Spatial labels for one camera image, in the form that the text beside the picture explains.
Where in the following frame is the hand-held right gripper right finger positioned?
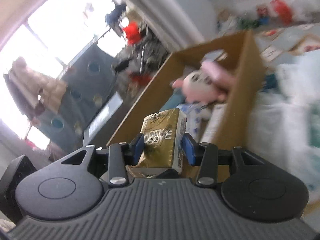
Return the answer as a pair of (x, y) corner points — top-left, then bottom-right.
(182, 133), (264, 187)

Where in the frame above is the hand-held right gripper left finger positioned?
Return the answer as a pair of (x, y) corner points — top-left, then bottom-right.
(61, 134), (145, 187)

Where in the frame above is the gold drink carton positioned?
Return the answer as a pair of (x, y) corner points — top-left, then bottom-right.
(125, 108), (188, 178)

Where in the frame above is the white cotton swab packet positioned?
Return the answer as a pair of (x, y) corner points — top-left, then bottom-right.
(179, 102), (213, 140)

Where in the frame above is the pink plush toy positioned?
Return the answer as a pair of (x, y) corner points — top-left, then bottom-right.
(171, 70), (228, 104)

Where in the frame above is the cardboard box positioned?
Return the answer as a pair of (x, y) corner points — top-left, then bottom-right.
(84, 30), (265, 183)

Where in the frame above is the crumpled red bag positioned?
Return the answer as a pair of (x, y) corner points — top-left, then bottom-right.
(130, 72), (153, 84)

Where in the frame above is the wheelchair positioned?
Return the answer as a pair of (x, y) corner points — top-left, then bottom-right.
(112, 30), (173, 80)

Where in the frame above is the beige hanging coat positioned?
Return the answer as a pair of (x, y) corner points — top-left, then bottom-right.
(4, 56), (68, 123)

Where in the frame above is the white plastic bag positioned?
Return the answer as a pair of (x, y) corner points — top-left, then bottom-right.
(250, 55), (320, 205)

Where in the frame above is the hanging red bag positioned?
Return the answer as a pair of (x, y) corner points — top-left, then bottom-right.
(122, 21), (140, 44)

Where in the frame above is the blue hanging garment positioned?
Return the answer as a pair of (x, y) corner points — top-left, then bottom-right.
(105, 4), (127, 28)

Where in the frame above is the window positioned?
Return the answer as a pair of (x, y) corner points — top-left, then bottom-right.
(0, 0), (128, 143)

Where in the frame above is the white curtain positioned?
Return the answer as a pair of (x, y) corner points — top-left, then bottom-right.
(90, 0), (205, 53)

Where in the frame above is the small red packet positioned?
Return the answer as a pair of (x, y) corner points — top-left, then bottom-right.
(256, 5), (269, 18)

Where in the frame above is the red plastic bag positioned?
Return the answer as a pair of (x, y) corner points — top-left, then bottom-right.
(270, 0), (293, 25)

